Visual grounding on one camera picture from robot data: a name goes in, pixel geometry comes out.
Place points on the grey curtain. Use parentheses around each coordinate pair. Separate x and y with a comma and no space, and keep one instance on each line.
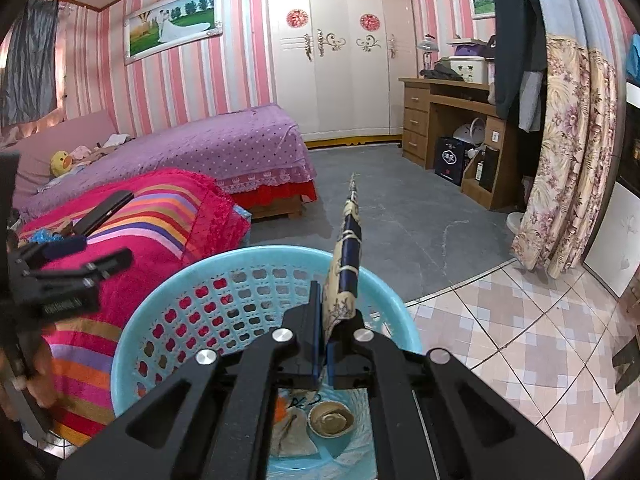
(30,60)

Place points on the grey hanging garment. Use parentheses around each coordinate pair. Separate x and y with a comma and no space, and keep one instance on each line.
(530,102)

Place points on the white storage box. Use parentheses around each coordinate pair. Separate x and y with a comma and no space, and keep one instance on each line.
(467,70)

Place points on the striped pink blanket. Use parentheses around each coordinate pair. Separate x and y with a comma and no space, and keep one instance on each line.
(150,240)

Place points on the wooden desk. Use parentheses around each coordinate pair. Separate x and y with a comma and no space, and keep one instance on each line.
(417,120)

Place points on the black bag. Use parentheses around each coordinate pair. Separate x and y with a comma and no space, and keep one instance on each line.
(490,46)

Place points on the white board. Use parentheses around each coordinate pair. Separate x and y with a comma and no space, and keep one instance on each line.
(615,240)

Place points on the patterned packet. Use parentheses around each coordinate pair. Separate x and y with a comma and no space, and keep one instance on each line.
(345,270)

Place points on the yellow duck plush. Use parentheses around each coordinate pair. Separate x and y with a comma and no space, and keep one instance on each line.
(62,163)

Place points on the dark blue gift bag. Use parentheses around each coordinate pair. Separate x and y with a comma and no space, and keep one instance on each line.
(450,160)

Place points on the dark clothes pile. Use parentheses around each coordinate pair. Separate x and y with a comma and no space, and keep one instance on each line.
(440,72)

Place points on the wooden bed frame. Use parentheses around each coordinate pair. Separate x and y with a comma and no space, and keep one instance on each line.
(272,207)

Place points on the black box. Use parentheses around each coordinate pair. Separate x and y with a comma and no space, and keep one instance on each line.
(487,170)

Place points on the red paper cutout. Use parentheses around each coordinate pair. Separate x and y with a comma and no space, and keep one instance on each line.
(296,17)
(370,22)

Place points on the pink covered headboard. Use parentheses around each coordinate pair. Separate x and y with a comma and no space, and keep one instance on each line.
(60,135)

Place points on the white cloth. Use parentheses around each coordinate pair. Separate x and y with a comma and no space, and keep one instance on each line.
(116,140)

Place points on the black stand leg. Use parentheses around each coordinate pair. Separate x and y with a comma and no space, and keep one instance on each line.
(627,360)

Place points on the floral beige curtain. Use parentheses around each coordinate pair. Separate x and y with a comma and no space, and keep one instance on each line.
(565,160)

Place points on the pink cloth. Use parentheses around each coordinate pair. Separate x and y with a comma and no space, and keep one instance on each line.
(81,152)

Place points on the white fan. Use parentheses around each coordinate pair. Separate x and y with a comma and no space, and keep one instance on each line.
(469,132)

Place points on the white wardrobe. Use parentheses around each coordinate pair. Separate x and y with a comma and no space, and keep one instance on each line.
(340,90)

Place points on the dark hanging garment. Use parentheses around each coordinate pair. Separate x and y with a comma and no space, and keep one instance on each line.
(515,35)

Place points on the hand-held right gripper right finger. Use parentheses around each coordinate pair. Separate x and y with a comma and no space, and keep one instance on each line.
(345,360)

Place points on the blue plastic bag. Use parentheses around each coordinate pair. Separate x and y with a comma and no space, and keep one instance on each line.
(42,235)

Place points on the black wallet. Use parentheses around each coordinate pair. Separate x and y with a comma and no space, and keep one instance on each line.
(102,212)

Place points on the framed wedding photo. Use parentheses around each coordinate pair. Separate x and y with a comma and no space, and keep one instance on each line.
(172,25)

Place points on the person's left hand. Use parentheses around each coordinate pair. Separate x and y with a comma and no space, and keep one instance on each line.
(42,375)

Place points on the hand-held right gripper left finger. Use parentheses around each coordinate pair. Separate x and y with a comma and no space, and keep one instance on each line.
(315,330)

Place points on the bed with purple cover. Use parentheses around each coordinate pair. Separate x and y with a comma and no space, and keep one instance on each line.
(200,150)

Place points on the grey cloth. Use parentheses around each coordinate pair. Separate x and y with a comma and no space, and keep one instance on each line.
(295,435)

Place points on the purple box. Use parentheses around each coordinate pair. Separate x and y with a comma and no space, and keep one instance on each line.
(470,50)

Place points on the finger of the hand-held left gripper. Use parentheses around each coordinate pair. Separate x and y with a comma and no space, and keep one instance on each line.
(60,247)
(107,262)

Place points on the turquoise plastic basket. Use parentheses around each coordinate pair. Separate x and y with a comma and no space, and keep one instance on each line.
(200,266)

